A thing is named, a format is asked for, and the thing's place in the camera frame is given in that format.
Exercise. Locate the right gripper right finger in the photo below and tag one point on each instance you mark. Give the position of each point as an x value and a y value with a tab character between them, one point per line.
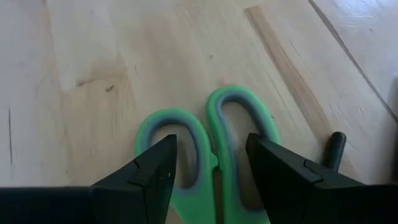
286	186

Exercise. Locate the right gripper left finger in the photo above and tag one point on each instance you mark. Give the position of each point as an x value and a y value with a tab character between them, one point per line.
146	186

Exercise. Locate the black paintbrush silver ferrule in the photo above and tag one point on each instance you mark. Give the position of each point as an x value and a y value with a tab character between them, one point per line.
335	146

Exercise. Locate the green scissors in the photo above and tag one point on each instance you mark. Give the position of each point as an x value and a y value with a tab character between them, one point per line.
217	124

